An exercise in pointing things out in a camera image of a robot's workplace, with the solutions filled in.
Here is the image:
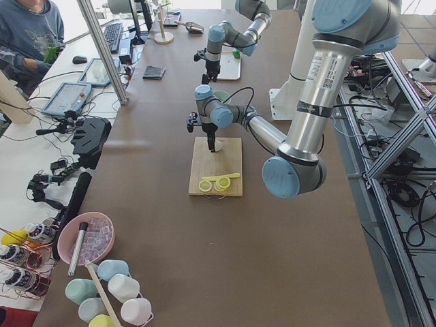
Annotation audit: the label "person in blue hoodie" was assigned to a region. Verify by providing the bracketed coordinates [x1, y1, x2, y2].
[1, 1, 65, 80]

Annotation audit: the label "rear teach pendant tablet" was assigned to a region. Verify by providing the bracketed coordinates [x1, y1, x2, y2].
[78, 58, 110, 88]

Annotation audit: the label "metal cylinder tool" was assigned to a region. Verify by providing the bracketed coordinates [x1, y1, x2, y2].
[67, 222, 89, 277]

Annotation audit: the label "wooden mug stand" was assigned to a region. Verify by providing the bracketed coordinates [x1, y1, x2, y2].
[153, 1, 174, 44]

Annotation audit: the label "black plastic device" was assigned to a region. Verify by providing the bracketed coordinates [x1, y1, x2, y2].
[71, 117, 112, 170]

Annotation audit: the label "light blue plastic cup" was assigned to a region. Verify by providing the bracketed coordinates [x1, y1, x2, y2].
[97, 260, 129, 281]

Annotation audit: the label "yellow plastic knife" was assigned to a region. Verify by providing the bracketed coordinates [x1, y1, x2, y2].
[202, 172, 240, 181]

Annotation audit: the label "mint green bowl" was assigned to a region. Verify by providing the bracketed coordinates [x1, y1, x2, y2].
[213, 90, 230, 104]

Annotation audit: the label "bamboo cutting board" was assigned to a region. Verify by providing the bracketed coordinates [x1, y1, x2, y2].
[188, 137, 243, 197]

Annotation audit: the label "copper wire bottle rack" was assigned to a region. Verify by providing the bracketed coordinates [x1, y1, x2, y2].
[1, 229, 55, 300]

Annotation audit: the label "pink bowl with ice cubes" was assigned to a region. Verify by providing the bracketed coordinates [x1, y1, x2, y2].
[57, 212, 115, 266]

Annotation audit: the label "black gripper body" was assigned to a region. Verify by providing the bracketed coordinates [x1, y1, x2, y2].
[202, 123, 217, 139]
[206, 59, 221, 77]

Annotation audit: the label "pink plastic cup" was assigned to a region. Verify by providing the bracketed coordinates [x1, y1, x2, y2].
[121, 298, 152, 326]

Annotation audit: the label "white plastic cup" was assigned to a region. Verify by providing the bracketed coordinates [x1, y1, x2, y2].
[108, 274, 140, 303]

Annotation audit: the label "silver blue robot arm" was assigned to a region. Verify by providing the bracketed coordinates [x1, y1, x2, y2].
[194, 1, 401, 198]
[194, 0, 272, 84]

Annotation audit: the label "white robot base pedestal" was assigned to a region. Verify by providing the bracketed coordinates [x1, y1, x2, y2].
[269, 0, 316, 121]

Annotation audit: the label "pale blue plastic cup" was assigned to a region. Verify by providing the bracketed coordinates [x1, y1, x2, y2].
[78, 297, 108, 323]

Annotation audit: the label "aluminium frame post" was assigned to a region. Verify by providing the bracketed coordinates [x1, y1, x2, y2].
[76, 0, 129, 106]

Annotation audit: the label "black keyboard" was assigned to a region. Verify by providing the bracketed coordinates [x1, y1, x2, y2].
[104, 22, 123, 53]

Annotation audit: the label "mint green plastic cup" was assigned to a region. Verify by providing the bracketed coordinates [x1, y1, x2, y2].
[65, 279, 97, 305]

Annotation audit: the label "yellow plastic cup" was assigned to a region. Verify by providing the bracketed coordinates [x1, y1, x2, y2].
[88, 314, 114, 327]

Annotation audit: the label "stacked lemon slices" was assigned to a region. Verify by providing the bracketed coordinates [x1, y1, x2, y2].
[214, 178, 231, 192]

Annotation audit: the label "black computer mouse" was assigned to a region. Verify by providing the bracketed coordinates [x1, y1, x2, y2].
[72, 55, 88, 65]

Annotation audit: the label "wooden stick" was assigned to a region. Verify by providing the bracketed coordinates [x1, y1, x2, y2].
[85, 260, 121, 327]

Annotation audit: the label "single lemon slice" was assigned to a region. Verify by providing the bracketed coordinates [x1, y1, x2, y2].
[198, 180, 212, 193]

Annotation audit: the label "teach pendant tablet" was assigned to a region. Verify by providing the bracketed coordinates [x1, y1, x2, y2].
[41, 82, 92, 117]
[78, 58, 110, 88]

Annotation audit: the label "grey folded cloth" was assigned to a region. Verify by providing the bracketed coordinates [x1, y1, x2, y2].
[142, 65, 166, 80]

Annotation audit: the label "dark small tray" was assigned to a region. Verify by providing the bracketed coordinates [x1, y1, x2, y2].
[163, 12, 181, 27]

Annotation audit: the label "front teach pendant tablet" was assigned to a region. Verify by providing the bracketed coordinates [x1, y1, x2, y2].
[41, 82, 92, 117]

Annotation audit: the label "green lime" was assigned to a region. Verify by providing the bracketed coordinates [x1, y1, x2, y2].
[232, 49, 240, 59]

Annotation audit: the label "aluminium frame rail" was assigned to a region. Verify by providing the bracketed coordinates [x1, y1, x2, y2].
[333, 44, 435, 326]

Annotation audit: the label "black long bar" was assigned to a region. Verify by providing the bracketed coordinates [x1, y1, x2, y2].
[52, 172, 92, 261]

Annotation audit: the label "cream rabbit serving tray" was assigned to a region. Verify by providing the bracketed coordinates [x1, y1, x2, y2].
[217, 52, 241, 80]

